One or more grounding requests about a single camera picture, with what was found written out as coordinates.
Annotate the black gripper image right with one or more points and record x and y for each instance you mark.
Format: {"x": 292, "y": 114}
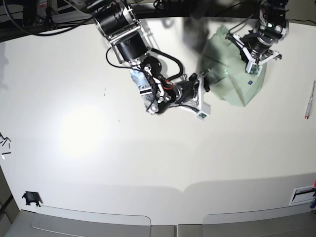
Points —
{"x": 259, "y": 44}

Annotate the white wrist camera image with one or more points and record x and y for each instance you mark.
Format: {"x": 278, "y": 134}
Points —
{"x": 204, "y": 110}
{"x": 253, "y": 68}

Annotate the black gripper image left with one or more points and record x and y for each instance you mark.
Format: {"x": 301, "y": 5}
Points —
{"x": 186, "y": 92}

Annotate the light green T-shirt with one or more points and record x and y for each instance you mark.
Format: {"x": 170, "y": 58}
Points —
{"x": 226, "y": 76}

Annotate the black plastic clip part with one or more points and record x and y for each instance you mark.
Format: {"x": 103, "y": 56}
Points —
{"x": 32, "y": 197}

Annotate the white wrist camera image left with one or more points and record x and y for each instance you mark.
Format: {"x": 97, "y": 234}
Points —
{"x": 204, "y": 110}

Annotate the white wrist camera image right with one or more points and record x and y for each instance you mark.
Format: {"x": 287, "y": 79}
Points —
{"x": 253, "y": 68}

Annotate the small black hex keys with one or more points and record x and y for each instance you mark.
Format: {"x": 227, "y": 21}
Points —
{"x": 5, "y": 146}

